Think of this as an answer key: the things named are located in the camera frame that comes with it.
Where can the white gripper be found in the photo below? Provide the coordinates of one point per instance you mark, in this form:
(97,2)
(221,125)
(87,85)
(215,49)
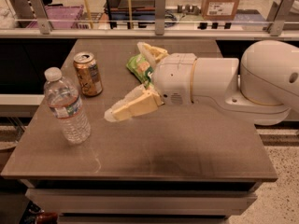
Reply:
(174,78)

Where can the clear plastic water bottle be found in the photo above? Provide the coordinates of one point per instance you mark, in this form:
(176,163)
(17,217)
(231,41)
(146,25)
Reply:
(65,103)

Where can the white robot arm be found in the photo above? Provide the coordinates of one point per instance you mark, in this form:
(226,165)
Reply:
(262,87)

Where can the green dang snack bag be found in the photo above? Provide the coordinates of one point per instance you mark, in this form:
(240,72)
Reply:
(141,68)

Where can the gold soda can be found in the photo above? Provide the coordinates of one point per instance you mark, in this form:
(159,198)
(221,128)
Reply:
(88,73)

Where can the brown cardboard box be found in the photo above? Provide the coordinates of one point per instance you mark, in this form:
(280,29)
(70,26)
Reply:
(219,9)

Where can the purple plastic crate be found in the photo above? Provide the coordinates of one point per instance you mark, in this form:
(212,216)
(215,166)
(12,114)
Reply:
(62,17)

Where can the grey table base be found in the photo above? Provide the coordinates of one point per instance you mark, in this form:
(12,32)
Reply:
(142,203)

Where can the glass railing with metal posts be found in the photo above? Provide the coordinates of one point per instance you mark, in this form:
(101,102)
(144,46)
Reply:
(145,18)

